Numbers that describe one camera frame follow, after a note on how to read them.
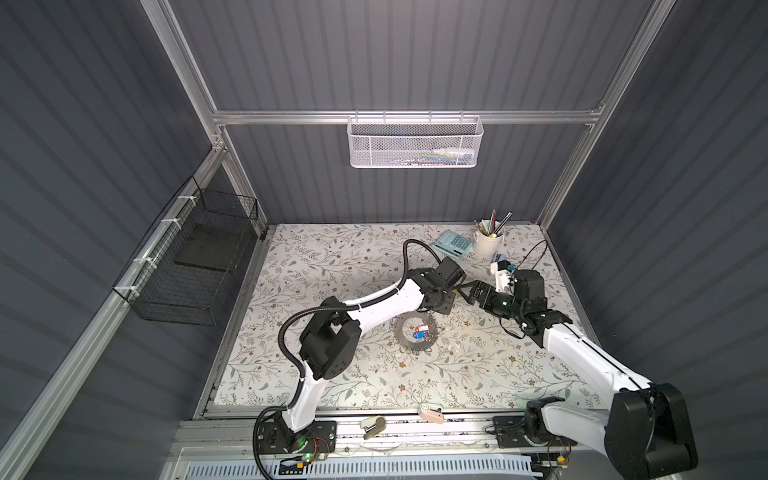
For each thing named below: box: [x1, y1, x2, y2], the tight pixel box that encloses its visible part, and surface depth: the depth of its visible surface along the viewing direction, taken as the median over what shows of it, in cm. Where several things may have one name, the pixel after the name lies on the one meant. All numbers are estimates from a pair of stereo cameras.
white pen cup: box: [473, 230, 505, 258], surface depth 109 cm
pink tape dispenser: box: [419, 408, 445, 425], surface depth 77 cm
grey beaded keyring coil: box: [390, 311, 439, 354], surface depth 93 cm
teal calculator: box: [434, 229, 475, 258], surface depth 114 cm
